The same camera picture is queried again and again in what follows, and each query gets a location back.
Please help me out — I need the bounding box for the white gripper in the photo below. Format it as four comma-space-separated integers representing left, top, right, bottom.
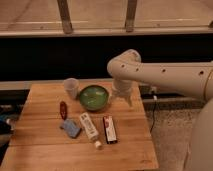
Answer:
112, 79, 133, 107

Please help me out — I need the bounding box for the red pepper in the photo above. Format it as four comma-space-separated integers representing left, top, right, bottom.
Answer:
60, 101, 67, 120

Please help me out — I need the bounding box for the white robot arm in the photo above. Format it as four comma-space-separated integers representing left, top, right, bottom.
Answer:
107, 49, 213, 171

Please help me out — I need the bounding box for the green ceramic bowl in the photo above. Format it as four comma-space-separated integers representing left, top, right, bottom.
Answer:
79, 85, 109, 111

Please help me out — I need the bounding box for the black and red box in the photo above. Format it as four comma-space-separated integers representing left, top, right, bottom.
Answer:
103, 116, 117, 144

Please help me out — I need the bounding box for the white tube with cap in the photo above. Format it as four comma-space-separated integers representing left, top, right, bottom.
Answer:
79, 112, 102, 149

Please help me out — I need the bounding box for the translucent plastic cup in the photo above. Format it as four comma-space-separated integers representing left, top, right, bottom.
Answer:
63, 78, 79, 99

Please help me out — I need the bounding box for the blue sponge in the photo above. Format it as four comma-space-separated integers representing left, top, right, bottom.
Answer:
60, 119, 81, 138

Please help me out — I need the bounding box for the right metal post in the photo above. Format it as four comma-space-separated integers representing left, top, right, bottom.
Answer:
125, 0, 137, 32

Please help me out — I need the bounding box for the metal post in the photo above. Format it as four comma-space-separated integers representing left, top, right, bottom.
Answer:
125, 0, 137, 32
57, 0, 73, 34

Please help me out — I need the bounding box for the left metal post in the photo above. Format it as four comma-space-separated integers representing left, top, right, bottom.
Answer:
57, 0, 73, 34

